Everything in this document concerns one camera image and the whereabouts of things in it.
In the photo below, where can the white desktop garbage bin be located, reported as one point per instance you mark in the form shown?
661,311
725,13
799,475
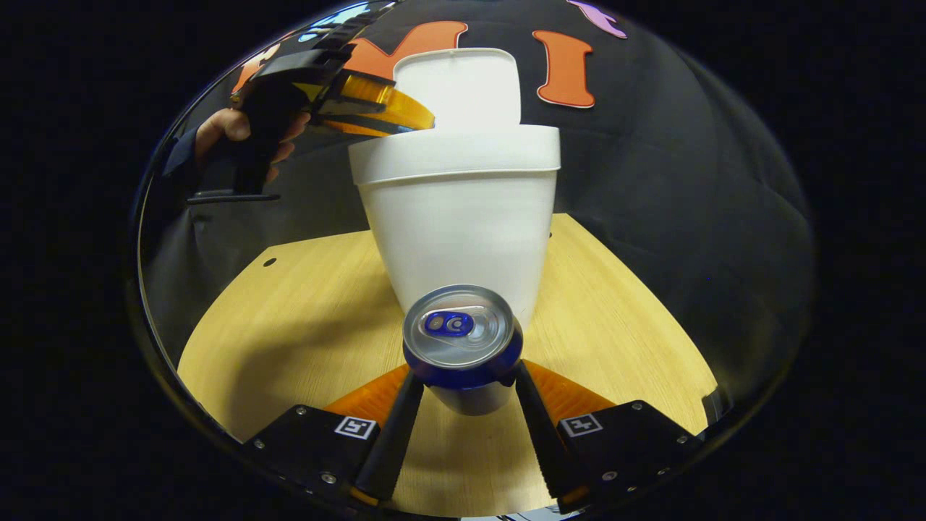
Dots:
463,217

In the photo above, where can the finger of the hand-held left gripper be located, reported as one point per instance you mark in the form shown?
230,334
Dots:
369,128
391,98

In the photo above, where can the blue silver pop can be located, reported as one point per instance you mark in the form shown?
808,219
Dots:
463,340

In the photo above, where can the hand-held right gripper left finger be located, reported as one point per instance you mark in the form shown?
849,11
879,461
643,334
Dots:
394,441

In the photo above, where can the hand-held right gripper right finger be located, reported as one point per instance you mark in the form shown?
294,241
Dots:
539,434

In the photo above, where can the wooden desktop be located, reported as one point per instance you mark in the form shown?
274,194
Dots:
289,325

